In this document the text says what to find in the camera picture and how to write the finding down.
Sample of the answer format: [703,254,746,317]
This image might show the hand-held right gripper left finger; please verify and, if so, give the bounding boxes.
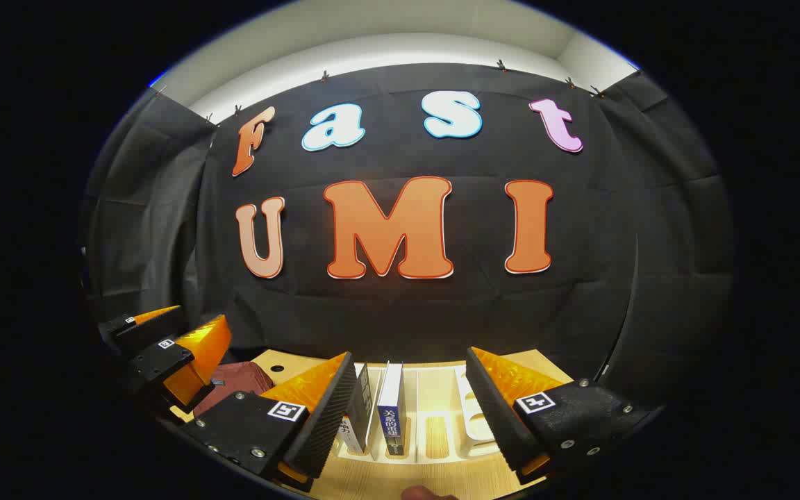
[185,351,359,494]

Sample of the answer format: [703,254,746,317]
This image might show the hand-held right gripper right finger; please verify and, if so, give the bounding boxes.
[466,346,652,487]

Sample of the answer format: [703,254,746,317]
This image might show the dark cover book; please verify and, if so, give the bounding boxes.
[340,362,374,456]

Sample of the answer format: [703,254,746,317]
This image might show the cream plastic bookshelf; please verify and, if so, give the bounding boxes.
[334,360,508,465]

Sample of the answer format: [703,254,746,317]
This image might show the blue picture cover book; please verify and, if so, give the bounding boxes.
[376,360,406,458]

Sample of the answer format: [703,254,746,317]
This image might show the maroon schoolbag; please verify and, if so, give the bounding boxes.
[193,361,276,419]

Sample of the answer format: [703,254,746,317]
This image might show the black backdrop cloth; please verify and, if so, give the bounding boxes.
[84,64,734,410]

